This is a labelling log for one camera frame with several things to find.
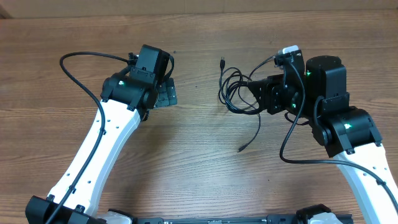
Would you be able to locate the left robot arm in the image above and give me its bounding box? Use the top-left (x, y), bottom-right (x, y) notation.
top-left (25, 45), bottom-right (177, 224)

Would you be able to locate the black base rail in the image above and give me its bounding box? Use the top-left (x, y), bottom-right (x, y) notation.
top-left (99, 203), bottom-right (355, 224)

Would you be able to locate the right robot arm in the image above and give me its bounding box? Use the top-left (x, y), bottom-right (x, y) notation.
top-left (246, 53), bottom-right (397, 223)

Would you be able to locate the black cable bundle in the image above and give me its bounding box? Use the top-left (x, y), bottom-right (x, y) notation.
top-left (218, 55), bottom-right (277, 115)

